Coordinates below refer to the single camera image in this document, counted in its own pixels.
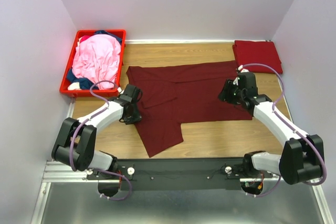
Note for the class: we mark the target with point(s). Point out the white cloth in bin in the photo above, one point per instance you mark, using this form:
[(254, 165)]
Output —
[(74, 86)]

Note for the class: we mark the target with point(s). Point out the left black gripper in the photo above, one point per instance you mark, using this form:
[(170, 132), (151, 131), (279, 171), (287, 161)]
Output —
[(136, 118)]

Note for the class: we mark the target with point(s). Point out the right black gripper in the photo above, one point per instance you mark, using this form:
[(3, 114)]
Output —
[(229, 85)]

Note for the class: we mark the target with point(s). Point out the pink t shirt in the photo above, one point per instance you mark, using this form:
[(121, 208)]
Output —
[(97, 58)]

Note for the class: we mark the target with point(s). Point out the navy blue t shirt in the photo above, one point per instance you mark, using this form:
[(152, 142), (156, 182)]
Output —
[(84, 83)]

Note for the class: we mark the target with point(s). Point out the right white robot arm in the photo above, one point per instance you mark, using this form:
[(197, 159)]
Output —
[(302, 157)]

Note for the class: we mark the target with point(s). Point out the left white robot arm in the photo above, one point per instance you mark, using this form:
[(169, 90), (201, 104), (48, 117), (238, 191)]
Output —
[(76, 140)]

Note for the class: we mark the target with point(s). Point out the maroon t shirt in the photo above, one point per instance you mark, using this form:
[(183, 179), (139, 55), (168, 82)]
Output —
[(180, 94)]

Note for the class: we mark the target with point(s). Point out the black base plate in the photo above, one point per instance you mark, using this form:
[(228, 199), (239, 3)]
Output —
[(187, 173)]

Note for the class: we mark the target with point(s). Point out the aluminium frame rail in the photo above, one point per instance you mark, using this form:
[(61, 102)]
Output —
[(68, 197)]

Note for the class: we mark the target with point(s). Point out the red plastic bin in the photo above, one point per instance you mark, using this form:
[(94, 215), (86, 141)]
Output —
[(65, 83)]

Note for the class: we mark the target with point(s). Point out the folded red t shirt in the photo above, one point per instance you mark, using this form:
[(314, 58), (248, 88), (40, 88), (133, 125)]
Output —
[(263, 52)]

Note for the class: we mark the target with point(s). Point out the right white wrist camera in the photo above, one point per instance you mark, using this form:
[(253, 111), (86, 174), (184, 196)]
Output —
[(241, 69)]

